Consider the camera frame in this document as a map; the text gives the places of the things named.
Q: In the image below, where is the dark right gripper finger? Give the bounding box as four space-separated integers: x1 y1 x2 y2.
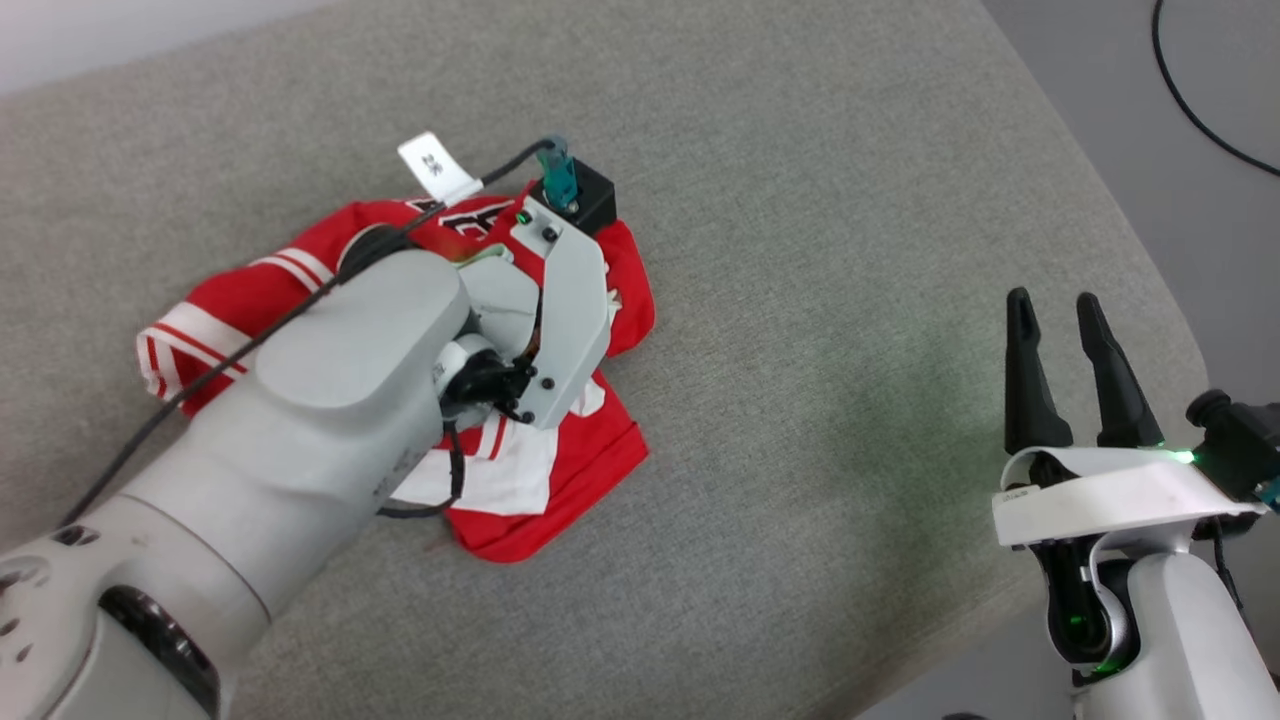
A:
1076 292 1167 449
1004 287 1074 457

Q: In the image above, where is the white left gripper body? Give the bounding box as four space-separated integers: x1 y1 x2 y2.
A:
458 197 614 431

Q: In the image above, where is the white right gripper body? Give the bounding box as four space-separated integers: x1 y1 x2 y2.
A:
991 444 1269 549

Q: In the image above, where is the red and white jersey garment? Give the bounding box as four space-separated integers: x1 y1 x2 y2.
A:
137 183 656 563

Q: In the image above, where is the teal cable connector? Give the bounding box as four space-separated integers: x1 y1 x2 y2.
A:
536 139 582 213

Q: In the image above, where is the white paper cable tag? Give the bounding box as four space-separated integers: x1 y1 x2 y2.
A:
397 131 481 207

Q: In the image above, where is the short black cable loop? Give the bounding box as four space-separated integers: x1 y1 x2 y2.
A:
378 424 467 519

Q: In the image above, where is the black cable on floor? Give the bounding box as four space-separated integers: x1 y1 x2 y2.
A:
1151 0 1280 179

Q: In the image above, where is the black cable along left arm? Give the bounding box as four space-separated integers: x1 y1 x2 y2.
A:
58 141 549 528

